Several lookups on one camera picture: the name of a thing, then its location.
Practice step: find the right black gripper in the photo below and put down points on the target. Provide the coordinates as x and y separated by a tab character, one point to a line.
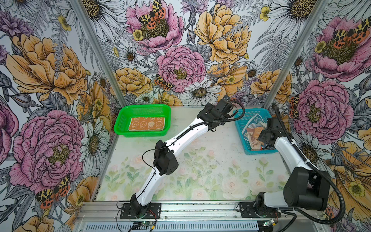
263	136

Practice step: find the green plastic basket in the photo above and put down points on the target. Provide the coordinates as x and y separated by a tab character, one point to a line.
127	113

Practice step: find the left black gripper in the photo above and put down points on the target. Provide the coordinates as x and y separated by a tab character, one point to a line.
209	106

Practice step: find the cream orange patterned towel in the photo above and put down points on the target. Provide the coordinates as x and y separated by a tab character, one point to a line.
253	138

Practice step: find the orange bunny towel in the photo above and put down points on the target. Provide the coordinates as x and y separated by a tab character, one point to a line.
147	124

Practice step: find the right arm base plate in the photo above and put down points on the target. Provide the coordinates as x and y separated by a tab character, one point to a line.
251	210

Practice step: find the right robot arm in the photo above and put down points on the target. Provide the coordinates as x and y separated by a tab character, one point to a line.
305	188

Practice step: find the white vented strip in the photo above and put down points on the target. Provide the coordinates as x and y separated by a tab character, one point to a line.
175	226

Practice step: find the aluminium front rail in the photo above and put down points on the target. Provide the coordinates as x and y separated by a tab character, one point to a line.
170	211

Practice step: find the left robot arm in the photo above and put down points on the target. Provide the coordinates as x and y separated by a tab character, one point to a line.
165	153

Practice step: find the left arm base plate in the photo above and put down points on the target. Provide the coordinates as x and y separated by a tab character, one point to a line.
150	211

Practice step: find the blue white patterned towel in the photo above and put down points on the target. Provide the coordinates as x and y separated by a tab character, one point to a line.
254	122

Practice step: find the teal plastic basket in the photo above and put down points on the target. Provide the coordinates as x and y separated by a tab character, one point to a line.
240	124

